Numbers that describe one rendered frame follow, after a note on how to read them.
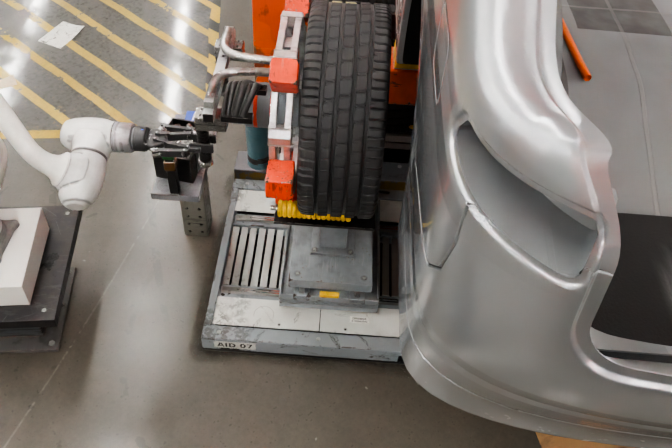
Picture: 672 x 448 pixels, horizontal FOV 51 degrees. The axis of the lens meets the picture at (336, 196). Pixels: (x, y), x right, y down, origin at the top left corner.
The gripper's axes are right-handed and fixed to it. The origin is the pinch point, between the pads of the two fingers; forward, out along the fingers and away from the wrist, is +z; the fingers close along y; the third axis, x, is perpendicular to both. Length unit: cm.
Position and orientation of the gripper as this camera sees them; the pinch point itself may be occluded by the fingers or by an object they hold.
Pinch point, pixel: (203, 143)
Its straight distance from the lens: 213.3
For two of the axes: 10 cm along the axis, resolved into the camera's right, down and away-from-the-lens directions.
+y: -0.5, 7.3, -6.8
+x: 0.5, -6.8, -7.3
